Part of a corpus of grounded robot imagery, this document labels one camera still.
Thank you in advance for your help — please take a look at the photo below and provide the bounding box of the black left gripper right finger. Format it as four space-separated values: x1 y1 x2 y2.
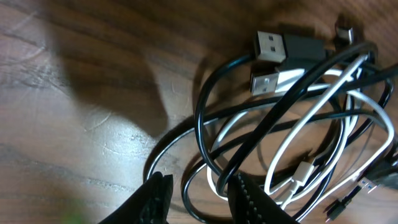
228 173 298 224

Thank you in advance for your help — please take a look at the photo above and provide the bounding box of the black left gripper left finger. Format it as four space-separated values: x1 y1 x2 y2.
99 172 174 224

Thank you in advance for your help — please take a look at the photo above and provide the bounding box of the white usb cable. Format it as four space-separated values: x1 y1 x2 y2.
206 54 396 222

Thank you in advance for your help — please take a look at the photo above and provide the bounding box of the black usb cable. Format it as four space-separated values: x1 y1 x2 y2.
143 23 398 224

